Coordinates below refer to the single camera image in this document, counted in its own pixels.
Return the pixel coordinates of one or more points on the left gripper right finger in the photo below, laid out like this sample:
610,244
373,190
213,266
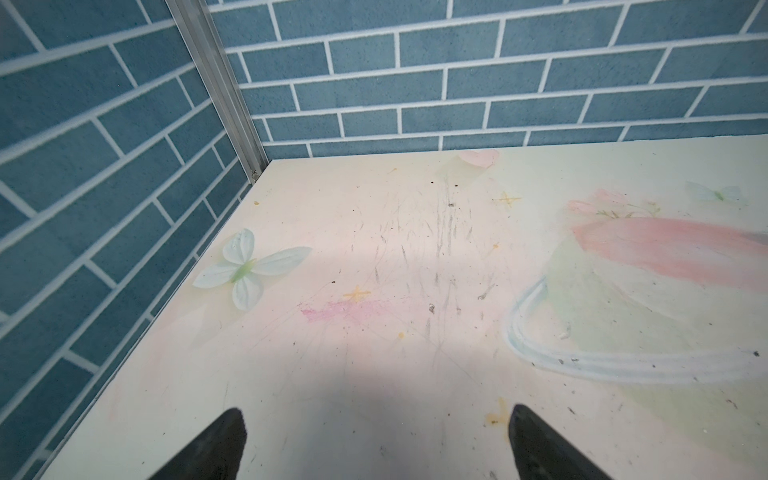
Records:
540,452

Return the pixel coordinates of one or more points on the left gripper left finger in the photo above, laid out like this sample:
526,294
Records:
215,453

